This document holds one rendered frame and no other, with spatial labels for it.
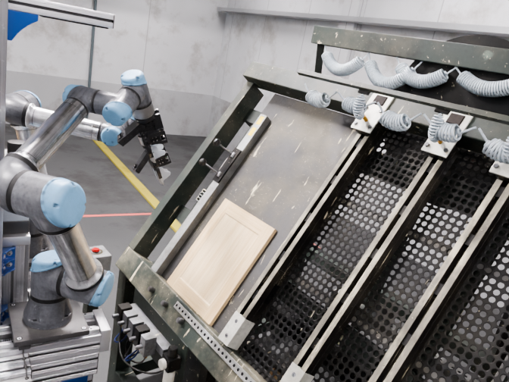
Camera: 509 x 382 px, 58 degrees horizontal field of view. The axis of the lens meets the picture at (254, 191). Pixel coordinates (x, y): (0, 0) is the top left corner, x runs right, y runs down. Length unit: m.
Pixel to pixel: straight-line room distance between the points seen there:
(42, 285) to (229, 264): 0.80
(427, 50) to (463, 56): 0.18
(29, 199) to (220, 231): 1.12
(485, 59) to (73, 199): 1.76
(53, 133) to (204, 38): 8.40
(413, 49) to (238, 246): 1.27
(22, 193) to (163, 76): 8.29
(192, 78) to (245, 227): 7.75
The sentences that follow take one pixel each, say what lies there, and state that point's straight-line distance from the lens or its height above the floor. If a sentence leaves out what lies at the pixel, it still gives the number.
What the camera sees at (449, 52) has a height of 2.15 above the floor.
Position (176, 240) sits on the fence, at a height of 1.06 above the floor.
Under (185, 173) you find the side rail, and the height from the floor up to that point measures 1.31.
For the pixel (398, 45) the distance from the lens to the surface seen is 2.49.
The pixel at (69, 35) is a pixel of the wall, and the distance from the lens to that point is 8.91.
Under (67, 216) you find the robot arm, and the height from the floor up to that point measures 1.54.
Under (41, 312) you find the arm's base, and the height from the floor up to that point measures 1.09.
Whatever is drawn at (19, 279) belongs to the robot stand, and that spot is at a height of 1.09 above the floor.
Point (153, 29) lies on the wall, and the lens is 9.28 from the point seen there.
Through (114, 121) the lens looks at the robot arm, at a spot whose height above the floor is 1.73.
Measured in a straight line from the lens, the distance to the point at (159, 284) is 2.23.
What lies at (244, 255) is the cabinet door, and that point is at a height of 1.16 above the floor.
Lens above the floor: 2.01
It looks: 17 degrees down
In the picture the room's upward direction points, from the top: 11 degrees clockwise
